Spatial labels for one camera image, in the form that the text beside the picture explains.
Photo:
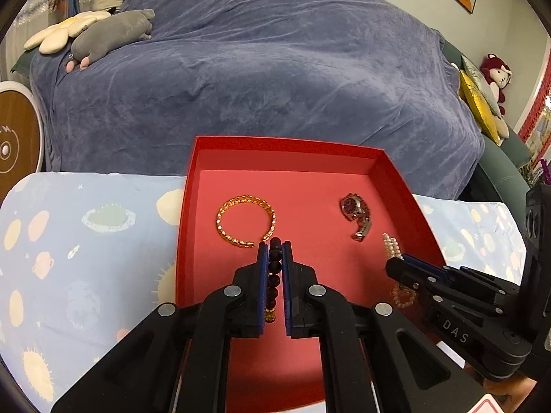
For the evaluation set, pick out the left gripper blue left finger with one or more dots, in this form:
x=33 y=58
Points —
x=262 y=261

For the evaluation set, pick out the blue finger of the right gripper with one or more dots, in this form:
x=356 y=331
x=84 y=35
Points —
x=411 y=283
x=424 y=266

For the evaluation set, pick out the cream flower plush cushion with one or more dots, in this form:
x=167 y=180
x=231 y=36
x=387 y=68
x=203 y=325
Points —
x=55 y=37

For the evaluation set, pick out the red monkey plush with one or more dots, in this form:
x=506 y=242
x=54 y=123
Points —
x=498 y=76

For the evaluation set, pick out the blue planet print cloth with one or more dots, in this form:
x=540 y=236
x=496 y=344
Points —
x=84 y=258

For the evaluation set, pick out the grey pillow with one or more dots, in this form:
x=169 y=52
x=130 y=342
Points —
x=481 y=83

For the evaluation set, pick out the silver wristwatch blue dial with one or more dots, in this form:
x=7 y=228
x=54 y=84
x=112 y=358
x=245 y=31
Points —
x=355 y=209

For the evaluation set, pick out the white lace curtain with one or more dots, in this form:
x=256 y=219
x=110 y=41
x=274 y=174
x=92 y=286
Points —
x=34 y=16

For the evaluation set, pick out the red cardboard tray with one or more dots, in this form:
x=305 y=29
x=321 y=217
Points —
x=304 y=181

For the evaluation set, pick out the grey plush toy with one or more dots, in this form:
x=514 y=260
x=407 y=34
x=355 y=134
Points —
x=109 y=34

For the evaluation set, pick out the white round wooden device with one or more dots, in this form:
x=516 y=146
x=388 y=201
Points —
x=21 y=137

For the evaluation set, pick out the gold chain bangle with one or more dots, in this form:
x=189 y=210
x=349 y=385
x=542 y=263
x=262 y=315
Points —
x=245 y=220

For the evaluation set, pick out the green sofa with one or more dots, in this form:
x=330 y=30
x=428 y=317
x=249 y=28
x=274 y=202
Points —
x=496 y=176

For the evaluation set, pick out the yellow pillow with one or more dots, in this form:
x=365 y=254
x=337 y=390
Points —
x=479 y=107

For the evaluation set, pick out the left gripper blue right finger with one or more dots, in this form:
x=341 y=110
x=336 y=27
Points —
x=287 y=262

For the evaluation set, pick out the purple blue bed blanket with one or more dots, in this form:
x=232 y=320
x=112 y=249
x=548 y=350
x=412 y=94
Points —
x=360 y=72

